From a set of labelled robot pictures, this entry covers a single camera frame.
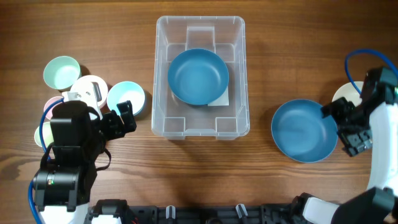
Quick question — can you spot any cream bowl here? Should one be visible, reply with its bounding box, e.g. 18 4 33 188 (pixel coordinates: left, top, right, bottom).
332 83 362 106

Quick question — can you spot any light blue small bowl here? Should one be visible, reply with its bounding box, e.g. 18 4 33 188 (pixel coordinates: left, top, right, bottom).
107 81 146 116

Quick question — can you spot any dark blue bowl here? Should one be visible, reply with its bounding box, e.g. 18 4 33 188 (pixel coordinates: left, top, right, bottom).
167 49 229 106
271 99 338 163

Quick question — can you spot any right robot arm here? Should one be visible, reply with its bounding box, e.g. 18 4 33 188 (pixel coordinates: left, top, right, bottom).
289 67 397 223

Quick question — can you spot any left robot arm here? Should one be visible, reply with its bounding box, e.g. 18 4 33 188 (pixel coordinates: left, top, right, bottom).
28 100 137 223

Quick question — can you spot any clear plastic storage container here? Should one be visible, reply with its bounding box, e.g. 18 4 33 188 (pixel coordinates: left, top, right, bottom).
151 16 250 140

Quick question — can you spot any pink small bowl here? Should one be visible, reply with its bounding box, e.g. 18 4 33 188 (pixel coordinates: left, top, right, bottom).
71 75 109 108

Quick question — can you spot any pink cup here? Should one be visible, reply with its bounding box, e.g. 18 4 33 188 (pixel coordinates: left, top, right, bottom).
44 96 63 119

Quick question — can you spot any pale green cup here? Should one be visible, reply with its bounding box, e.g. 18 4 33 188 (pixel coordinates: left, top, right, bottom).
34 121 53 147

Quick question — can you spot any mint green small bowl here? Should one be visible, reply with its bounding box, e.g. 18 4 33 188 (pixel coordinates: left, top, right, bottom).
43 56 81 91

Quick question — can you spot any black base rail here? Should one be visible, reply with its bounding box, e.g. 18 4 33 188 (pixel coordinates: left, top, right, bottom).
85 198 312 224

